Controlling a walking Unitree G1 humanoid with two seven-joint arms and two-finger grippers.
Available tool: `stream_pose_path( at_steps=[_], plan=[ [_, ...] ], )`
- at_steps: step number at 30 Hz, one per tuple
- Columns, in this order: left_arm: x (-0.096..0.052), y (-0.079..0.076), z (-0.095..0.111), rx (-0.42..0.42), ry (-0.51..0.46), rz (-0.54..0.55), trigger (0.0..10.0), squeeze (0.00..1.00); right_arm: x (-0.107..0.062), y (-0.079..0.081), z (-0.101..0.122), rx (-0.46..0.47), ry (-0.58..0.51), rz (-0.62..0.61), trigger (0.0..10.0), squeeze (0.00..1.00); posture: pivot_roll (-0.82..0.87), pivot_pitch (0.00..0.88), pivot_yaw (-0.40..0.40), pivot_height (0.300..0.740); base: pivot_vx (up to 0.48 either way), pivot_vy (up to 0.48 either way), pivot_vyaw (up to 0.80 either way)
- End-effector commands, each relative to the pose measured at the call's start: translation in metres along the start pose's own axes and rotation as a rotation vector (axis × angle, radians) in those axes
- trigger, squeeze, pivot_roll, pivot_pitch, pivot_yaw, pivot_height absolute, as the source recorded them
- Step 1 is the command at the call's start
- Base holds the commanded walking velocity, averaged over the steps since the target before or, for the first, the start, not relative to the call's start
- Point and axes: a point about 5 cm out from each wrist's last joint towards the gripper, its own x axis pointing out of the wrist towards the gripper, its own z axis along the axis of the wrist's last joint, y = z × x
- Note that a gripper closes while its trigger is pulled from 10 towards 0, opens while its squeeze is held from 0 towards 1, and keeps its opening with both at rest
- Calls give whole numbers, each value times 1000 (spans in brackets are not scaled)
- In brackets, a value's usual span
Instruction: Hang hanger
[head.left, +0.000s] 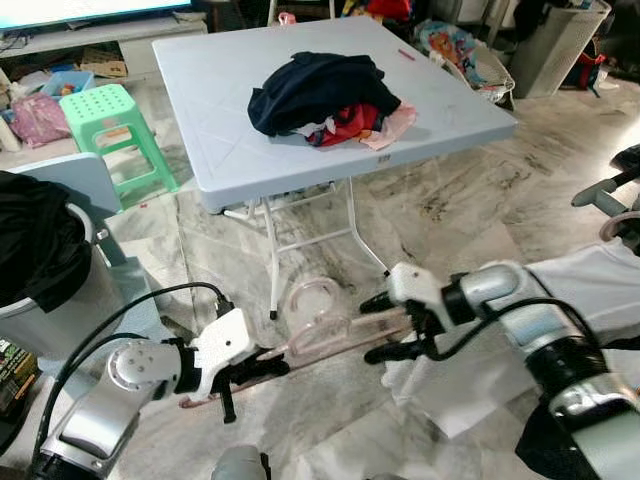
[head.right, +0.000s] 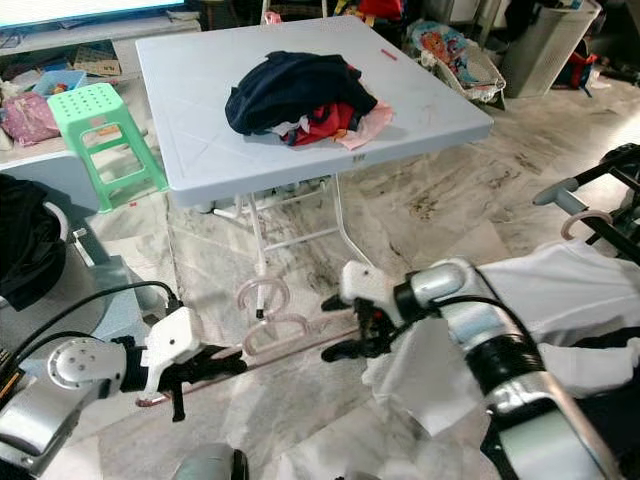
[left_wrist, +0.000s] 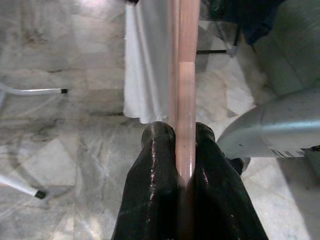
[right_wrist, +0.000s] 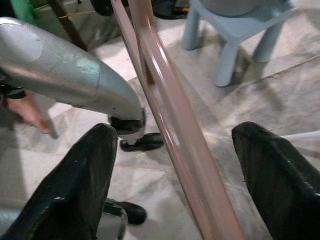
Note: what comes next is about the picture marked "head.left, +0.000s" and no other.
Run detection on pink plastic hanger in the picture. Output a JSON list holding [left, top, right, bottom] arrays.
[[178, 277, 413, 409], [598, 210, 640, 243]]

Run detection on black fleece jacket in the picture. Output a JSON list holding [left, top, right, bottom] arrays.
[[0, 172, 94, 313]]

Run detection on white round plastic tub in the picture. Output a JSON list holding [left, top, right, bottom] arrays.
[[0, 262, 126, 363]]

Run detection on white thin shirt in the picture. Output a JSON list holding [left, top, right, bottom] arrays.
[[385, 240, 640, 441]]

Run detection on pink garment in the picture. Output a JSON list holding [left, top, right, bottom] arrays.
[[360, 100, 418, 151]]

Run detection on red garment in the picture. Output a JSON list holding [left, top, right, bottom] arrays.
[[318, 103, 386, 148]]

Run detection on green black box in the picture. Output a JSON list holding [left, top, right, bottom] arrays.
[[0, 338, 41, 419]]

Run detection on black metal drying rack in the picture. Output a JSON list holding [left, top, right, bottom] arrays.
[[572, 145, 640, 251]]

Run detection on cartoon print baby bouncer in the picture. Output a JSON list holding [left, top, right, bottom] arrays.
[[415, 20, 516, 106]]

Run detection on green plastic stool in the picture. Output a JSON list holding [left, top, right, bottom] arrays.
[[58, 84, 179, 211]]

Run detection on grey mesh laundry hamper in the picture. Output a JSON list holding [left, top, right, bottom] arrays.
[[508, 0, 613, 99]]

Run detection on red black bag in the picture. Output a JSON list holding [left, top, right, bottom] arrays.
[[575, 50, 608, 93]]

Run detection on pink patterned bag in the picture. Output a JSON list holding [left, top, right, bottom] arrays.
[[8, 93, 71, 149]]

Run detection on blue plastic basket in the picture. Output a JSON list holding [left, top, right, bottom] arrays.
[[40, 70, 96, 98]]

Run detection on white television stand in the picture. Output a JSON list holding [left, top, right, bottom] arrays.
[[0, 15, 208, 79]]

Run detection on flat screen television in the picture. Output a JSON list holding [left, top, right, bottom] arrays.
[[0, 0, 196, 29]]

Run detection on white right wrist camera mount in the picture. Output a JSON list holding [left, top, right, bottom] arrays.
[[385, 262, 451, 311]]

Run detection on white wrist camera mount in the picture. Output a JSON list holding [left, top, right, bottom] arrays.
[[190, 307, 259, 373], [385, 262, 451, 311]]

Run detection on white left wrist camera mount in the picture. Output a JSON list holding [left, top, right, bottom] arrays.
[[190, 307, 259, 373]]

